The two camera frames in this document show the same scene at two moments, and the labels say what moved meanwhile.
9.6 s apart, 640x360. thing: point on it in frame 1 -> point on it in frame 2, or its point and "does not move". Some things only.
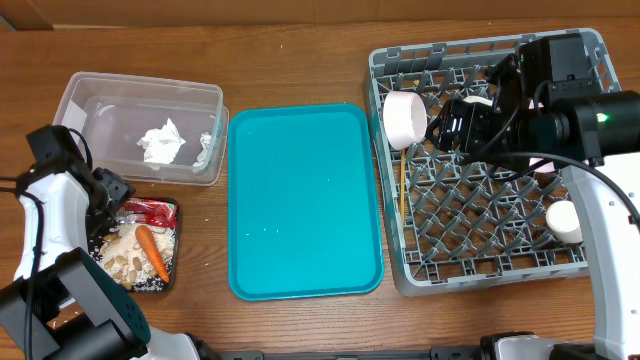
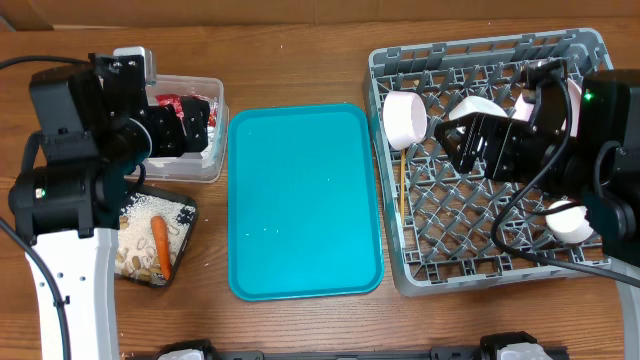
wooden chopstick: [402, 182] does not move
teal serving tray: [303, 201] does not move
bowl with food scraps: [404, 119] does not move
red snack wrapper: [155, 212] -> [175, 100]
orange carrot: [145, 237] -> [161, 237]
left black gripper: [117, 188] -> [169, 143]
